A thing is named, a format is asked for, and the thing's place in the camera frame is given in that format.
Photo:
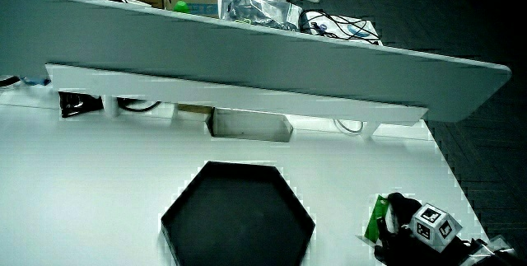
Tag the person's right hand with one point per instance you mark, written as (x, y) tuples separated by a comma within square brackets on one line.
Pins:
[(432, 227)]

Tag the green white medicine box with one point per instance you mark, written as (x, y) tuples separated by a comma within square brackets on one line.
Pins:
[(376, 218)]

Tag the white desk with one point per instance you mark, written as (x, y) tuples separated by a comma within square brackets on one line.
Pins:
[(82, 175)]

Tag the black hexagonal tray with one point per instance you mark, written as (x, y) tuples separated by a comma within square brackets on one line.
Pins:
[(239, 216)]

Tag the white box with blue print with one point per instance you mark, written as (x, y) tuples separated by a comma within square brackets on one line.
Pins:
[(354, 29)]

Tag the clear plastic bag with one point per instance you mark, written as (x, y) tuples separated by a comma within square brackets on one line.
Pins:
[(259, 10)]

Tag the grey partition panel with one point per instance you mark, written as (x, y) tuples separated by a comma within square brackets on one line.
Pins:
[(206, 48)]

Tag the black bag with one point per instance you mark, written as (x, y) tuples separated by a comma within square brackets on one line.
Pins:
[(78, 104)]

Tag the white shelf rail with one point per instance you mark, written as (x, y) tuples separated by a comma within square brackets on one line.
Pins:
[(230, 95)]

